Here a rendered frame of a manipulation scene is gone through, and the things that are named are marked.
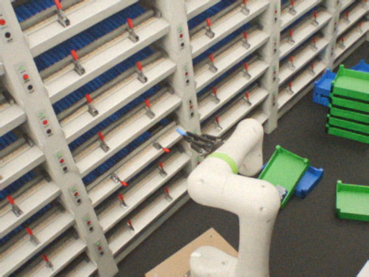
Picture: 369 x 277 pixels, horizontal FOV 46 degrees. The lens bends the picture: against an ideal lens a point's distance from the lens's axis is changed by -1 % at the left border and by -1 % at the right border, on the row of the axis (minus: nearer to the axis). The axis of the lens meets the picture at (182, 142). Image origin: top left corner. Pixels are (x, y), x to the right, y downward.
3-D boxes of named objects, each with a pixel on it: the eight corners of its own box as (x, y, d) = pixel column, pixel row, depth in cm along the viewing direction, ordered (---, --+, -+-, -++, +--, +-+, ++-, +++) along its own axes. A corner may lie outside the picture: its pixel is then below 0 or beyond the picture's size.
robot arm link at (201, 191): (218, 217, 131) (221, 183, 125) (179, 206, 135) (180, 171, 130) (238, 188, 145) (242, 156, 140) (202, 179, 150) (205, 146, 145)
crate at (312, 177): (322, 178, 257) (323, 169, 251) (303, 200, 247) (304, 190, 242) (279, 157, 274) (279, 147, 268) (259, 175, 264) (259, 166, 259)
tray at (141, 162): (185, 135, 224) (188, 124, 216) (91, 209, 195) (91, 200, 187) (157, 110, 230) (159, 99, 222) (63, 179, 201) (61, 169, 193)
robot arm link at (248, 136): (205, 180, 150) (236, 186, 145) (205, 150, 145) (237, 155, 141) (240, 138, 179) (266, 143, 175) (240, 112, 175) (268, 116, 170)
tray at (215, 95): (267, 70, 257) (274, 53, 246) (198, 125, 229) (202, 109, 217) (240, 50, 263) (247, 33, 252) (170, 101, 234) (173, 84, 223)
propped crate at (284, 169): (283, 210, 244) (279, 206, 237) (253, 192, 255) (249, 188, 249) (310, 164, 247) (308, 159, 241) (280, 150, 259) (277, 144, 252)
